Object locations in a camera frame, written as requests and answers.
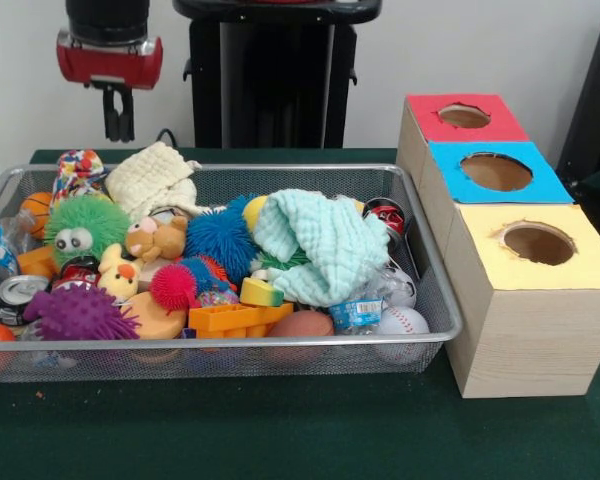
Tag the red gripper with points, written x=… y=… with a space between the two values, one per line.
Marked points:
x=110 y=65

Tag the colourful patterned cloth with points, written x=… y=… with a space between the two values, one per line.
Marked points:
x=77 y=170

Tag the green spiky rubber ball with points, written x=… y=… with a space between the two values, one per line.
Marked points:
x=85 y=225

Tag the shallow silver mesh bin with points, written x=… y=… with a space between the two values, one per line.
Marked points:
x=230 y=360

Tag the wooden box with three holes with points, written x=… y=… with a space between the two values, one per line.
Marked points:
x=530 y=340

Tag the cream waffle cloth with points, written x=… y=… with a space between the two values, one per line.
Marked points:
x=150 y=180

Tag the orange toy basketball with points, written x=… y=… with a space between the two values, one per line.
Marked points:
x=35 y=207

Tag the blue spiky rubber ball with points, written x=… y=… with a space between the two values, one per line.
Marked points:
x=220 y=237

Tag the purple spiky rubber ball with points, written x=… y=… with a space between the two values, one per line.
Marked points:
x=77 y=312

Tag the black silver-topped drink can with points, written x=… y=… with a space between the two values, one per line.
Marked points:
x=17 y=295

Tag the orange plastic toy brick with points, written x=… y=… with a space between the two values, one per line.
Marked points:
x=230 y=317

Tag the mint green waffle cloth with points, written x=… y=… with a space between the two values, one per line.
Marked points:
x=325 y=240

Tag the white baseball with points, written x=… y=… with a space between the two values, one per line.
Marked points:
x=402 y=320

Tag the black equipment stand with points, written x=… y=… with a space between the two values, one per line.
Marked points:
x=595 y=100

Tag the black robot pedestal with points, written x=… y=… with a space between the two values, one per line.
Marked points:
x=275 y=75

